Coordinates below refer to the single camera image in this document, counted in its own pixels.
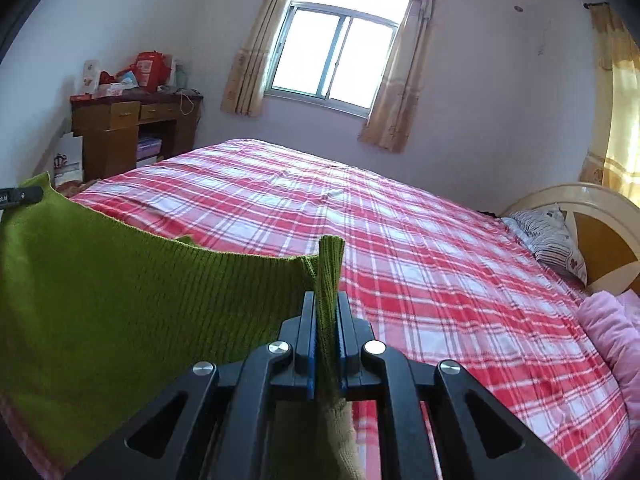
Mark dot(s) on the bed with red plaid sheet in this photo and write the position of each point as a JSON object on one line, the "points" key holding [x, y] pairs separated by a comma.
{"points": [[425, 285]]}

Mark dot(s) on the brown wooden desk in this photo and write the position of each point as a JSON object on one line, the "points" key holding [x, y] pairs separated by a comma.
{"points": [[105, 145]]}

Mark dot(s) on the yellow curtain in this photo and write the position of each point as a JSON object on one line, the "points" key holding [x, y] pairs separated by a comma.
{"points": [[617, 110]]}

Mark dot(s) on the wooden headboard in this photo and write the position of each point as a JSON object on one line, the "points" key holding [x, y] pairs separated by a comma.
{"points": [[600, 240]]}

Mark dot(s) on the striped pillow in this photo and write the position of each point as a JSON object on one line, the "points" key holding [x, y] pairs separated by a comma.
{"points": [[550, 240]]}

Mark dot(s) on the flat red box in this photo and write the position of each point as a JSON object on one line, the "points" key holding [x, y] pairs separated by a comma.
{"points": [[82, 97]]}

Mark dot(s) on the purple box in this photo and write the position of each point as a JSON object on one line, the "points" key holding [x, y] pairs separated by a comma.
{"points": [[150, 147]]}

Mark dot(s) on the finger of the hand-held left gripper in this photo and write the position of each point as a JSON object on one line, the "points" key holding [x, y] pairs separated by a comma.
{"points": [[22, 195]]}

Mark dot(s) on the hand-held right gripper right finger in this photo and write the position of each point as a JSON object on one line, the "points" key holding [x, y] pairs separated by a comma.
{"points": [[342, 340]]}

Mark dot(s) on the pink blanket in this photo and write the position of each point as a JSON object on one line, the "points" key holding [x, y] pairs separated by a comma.
{"points": [[612, 340]]}

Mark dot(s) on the green orange striped sweater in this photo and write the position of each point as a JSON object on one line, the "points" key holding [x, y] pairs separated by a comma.
{"points": [[125, 310]]}

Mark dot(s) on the beige patterned curtain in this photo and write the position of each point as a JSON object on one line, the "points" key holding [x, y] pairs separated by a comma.
{"points": [[400, 85], [255, 60]]}

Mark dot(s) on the red bag on desk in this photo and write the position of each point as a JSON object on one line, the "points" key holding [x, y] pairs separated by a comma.
{"points": [[150, 72]]}

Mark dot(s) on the tall white printed box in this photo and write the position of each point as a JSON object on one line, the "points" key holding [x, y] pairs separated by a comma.
{"points": [[92, 79]]}

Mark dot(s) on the white paper bag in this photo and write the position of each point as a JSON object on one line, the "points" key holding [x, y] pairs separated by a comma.
{"points": [[69, 160]]}

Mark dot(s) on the sliding glass window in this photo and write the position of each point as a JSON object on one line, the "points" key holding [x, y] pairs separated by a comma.
{"points": [[310, 55]]}

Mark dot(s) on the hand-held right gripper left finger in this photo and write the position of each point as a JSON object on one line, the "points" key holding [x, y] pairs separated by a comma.
{"points": [[311, 340]]}

